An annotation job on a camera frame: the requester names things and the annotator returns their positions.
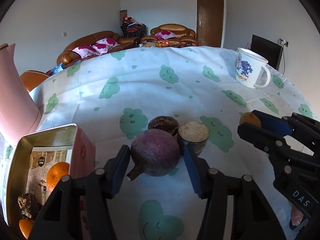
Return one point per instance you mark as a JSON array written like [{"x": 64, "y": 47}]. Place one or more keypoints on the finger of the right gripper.
[
  {"x": 271, "y": 138},
  {"x": 302, "y": 128}
]

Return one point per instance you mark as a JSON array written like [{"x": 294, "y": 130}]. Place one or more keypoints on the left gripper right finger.
[{"x": 207, "y": 184}]

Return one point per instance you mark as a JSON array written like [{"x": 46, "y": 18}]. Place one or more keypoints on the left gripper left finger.
[{"x": 101, "y": 185}]

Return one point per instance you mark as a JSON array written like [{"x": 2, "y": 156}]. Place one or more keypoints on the whole orange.
[{"x": 55, "y": 173}]

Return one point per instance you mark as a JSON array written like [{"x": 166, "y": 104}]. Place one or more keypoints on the tall cut sugarcane piece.
[{"x": 193, "y": 134}]

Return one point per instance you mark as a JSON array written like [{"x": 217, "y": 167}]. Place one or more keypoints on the purple passion fruit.
[{"x": 154, "y": 152}]

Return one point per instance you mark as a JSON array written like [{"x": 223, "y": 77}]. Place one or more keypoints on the dried brown fruit husk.
[{"x": 29, "y": 207}]

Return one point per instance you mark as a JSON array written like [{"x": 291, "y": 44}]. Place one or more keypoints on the right hand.
[{"x": 296, "y": 216}]

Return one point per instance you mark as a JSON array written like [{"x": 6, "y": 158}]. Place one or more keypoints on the pink metal tin box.
[{"x": 35, "y": 154}]

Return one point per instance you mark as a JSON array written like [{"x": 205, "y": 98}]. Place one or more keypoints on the white enamel mug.
[{"x": 249, "y": 68}]

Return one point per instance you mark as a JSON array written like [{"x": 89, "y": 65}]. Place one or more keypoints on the black monitor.
[{"x": 267, "y": 49}]

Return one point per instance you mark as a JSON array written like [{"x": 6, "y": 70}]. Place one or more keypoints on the cloud pattern tablecloth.
[{"x": 113, "y": 97}]

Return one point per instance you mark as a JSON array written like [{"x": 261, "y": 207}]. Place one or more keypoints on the pink electric kettle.
[{"x": 19, "y": 113}]

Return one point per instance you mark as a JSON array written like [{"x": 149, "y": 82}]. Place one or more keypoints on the orange leather chair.
[{"x": 33, "y": 78}]

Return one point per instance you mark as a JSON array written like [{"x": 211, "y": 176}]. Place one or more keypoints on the long brown leather sofa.
[{"x": 93, "y": 45}]

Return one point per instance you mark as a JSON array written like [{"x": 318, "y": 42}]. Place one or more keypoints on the cluttered coffee table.
[{"x": 161, "y": 44}]

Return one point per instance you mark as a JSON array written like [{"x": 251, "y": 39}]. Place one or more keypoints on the brown wooden door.
[{"x": 210, "y": 14}]

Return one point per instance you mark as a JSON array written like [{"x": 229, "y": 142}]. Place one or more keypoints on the stacked dark chairs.
[{"x": 131, "y": 28}]

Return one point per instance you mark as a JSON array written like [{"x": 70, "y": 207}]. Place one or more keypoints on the brown leather armchair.
[{"x": 180, "y": 35}]

